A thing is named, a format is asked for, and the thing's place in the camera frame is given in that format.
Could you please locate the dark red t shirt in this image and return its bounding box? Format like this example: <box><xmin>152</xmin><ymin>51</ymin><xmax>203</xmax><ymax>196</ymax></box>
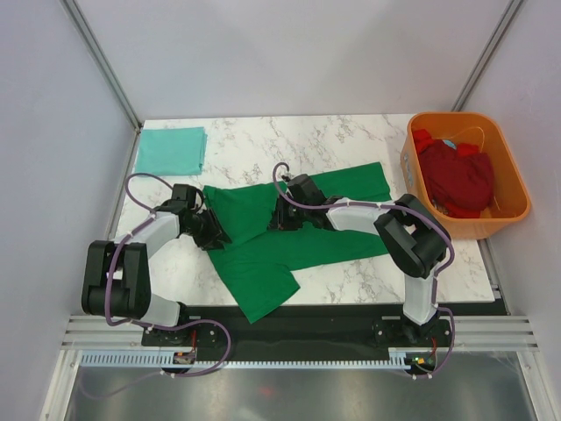
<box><xmin>415</xmin><ymin>139</ymin><xmax>494</xmax><ymax>218</ymax></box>

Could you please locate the white slotted cable duct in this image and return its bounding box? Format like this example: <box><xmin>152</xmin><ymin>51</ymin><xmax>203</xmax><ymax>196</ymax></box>
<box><xmin>80</xmin><ymin>348</ymin><xmax>413</xmax><ymax>370</ymax></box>

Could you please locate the folded teal t shirt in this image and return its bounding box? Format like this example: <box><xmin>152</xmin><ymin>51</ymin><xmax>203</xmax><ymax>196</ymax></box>
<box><xmin>134</xmin><ymin>127</ymin><xmax>207</xmax><ymax>176</ymax></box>

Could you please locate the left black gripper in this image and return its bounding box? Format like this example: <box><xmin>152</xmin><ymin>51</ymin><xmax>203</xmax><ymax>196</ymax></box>
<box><xmin>183</xmin><ymin>208</ymin><xmax>231</xmax><ymax>252</ymax></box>

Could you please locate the bright red t shirt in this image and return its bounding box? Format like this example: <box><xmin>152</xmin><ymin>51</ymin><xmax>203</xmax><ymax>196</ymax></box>
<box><xmin>413</xmin><ymin>129</ymin><xmax>479</xmax><ymax>157</ymax></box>

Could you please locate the green t shirt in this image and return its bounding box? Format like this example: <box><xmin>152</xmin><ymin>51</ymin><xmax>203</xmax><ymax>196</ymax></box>
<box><xmin>202</xmin><ymin>183</ymin><xmax>387</xmax><ymax>323</ymax></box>

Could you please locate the orange plastic bin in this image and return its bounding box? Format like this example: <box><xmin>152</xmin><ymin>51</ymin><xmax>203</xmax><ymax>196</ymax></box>
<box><xmin>401</xmin><ymin>112</ymin><xmax>530</xmax><ymax>239</ymax></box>

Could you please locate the right aluminium frame post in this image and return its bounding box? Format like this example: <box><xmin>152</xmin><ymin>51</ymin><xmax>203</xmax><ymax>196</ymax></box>
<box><xmin>451</xmin><ymin>0</ymin><xmax>526</xmax><ymax>112</ymax></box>

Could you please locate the aluminium rail profile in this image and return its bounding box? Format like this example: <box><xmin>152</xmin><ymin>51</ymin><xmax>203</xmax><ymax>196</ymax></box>
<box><xmin>61</xmin><ymin>316</ymin><xmax>537</xmax><ymax>352</ymax></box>

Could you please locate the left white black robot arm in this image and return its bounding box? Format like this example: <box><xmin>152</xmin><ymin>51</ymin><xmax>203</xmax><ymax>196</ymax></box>
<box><xmin>82</xmin><ymin>184</ymin><xmax>231</xmax><ymax>345</ymax></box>

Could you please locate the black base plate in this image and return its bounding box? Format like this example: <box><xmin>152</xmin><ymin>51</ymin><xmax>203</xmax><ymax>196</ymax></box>
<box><xmin>141</xmin><ymin>304</ymin><xmax>451</xmax><ymax>360</ymax></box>

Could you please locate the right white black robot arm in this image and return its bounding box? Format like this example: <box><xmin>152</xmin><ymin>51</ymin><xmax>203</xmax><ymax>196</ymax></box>
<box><xmin>272</xmin><ymin>175</ymin><xmax>455</xmax><ymax>346</ymax></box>

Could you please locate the aluminium frame post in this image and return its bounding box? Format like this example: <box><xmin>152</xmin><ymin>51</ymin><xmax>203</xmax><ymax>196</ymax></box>
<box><xmin>451</xmin><ymin>0</ymin><xmax>526</xmax><ymax>112</ymax></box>
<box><xmin>61</xmin><ymin>0</ymin><xmax>142</xmax><ymax>132</ymax></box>

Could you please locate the left aluminium frame post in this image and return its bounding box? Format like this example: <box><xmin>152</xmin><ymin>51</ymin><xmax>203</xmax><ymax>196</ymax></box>
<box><xmin>61</xmin><ymin>0</ymin><xmax>142</xmax><ymax>132</ymax></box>

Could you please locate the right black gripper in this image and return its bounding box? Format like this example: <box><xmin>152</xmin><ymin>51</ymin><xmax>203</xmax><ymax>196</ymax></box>
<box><xmin>267</xmin><ymin>193</ymin><xmax>309</xmax><ymax>231</ymax></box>

